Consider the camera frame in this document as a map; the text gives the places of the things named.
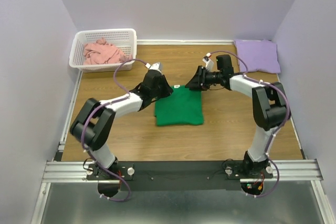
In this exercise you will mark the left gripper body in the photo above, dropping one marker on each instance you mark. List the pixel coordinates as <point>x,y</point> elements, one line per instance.
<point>159,84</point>

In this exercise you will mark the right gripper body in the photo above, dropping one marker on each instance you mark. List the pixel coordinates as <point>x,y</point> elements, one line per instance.
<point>202,76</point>

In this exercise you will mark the green t-shirt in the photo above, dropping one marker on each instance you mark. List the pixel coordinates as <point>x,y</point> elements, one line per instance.
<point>182,107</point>

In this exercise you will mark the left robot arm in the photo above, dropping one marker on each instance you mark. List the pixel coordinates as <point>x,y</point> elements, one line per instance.
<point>92,125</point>

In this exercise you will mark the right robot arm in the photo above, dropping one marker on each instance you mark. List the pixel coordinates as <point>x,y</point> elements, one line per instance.
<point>271,109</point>

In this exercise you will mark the folded purple t-shirt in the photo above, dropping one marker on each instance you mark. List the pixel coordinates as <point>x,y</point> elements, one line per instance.
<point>258,55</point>

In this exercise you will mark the pink t-shirt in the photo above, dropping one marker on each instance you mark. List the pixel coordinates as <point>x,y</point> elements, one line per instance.
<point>102,52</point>

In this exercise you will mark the white plastic basket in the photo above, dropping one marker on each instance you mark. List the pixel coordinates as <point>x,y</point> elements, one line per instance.
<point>124,38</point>

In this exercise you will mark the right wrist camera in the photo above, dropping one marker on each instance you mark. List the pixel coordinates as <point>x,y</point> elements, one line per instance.
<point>208,61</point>

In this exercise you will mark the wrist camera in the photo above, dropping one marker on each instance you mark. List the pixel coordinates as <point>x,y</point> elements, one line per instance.
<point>156,66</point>
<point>208,61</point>

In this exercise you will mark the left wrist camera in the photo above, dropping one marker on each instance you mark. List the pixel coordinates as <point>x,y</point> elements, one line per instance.
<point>156,66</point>

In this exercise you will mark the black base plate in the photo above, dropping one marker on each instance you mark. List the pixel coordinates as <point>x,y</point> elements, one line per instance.
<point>177,175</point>

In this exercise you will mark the aluminium rail frame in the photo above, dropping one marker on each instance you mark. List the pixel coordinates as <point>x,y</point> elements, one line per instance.
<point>299,198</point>

